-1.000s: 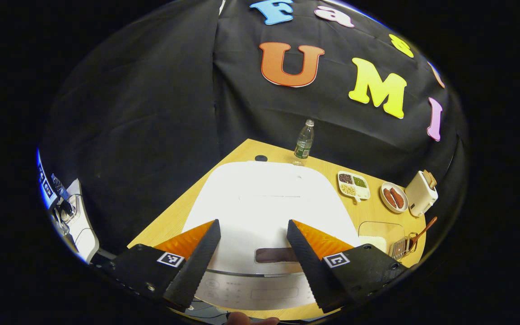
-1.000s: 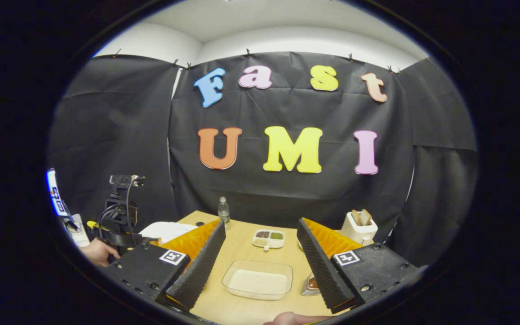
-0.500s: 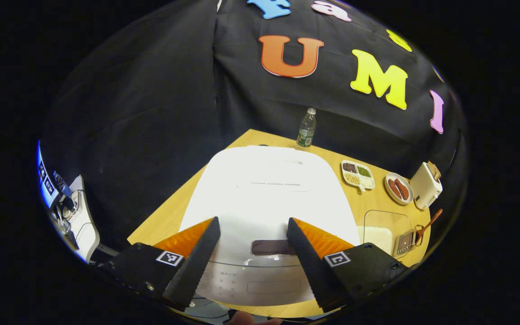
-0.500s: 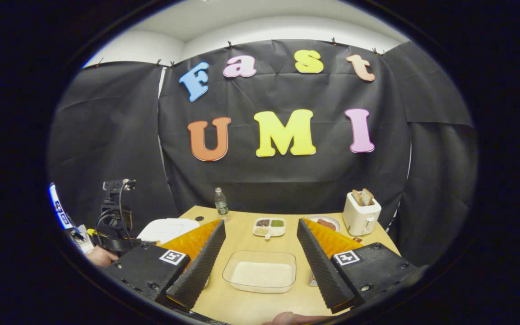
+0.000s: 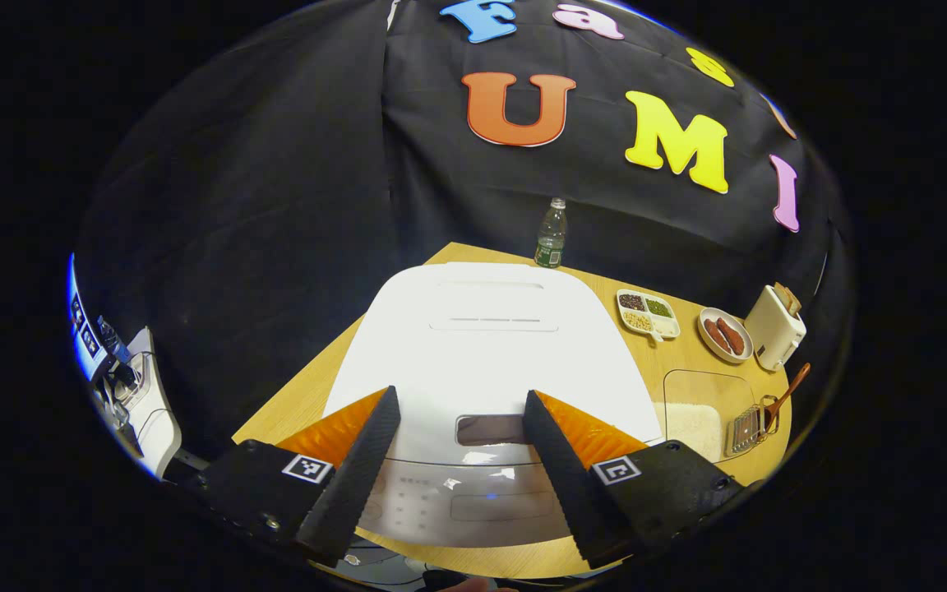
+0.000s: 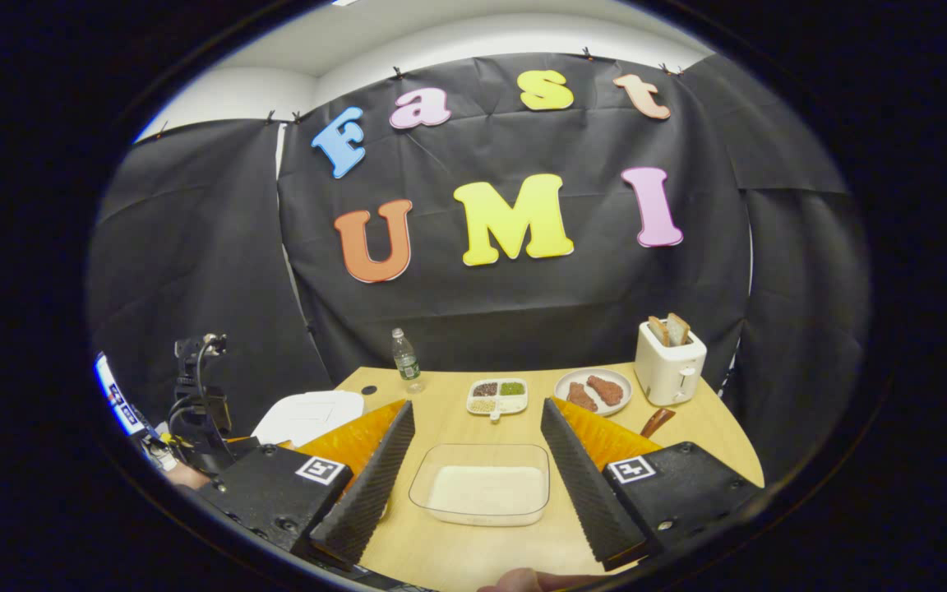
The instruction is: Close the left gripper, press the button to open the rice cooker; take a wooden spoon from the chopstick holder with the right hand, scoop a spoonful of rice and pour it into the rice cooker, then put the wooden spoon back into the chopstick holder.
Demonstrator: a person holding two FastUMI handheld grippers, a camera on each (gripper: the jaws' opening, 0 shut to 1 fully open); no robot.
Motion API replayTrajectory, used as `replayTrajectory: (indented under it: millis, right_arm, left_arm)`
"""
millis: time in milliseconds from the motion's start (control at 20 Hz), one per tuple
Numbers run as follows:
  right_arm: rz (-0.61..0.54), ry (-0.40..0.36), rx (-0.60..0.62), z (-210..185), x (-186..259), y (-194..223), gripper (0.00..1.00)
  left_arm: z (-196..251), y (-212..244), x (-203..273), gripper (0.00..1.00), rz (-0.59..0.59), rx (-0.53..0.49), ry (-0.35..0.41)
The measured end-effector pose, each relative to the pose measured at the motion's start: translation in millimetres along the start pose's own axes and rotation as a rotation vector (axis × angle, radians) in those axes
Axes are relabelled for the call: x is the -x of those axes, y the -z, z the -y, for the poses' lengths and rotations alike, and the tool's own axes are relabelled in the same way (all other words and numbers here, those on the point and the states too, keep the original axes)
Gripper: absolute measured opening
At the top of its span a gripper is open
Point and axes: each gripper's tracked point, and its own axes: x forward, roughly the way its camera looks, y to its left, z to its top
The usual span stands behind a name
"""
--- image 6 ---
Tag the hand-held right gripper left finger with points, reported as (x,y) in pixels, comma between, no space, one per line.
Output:
(367,497)

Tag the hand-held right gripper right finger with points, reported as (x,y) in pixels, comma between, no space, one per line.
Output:
(588,493)

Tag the brown wooden spoon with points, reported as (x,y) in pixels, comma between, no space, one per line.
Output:
(658,422)

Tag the white rice cooker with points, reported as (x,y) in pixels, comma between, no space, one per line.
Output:
(309,415)

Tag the clear rice container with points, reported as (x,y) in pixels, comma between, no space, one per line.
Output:
(486,492)

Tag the brown meat piece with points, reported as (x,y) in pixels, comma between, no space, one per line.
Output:
(605,390)
(580,397)

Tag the white round plate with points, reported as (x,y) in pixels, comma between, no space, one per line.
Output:
(623,393)

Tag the white divided grain dish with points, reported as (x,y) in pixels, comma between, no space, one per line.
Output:
(496,396)

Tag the clear water bottle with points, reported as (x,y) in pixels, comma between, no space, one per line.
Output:
(406,362)

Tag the white toaster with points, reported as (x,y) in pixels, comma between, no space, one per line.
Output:
(667,374)

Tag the toast slice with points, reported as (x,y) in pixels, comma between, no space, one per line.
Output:
(658,331)
(678,328)

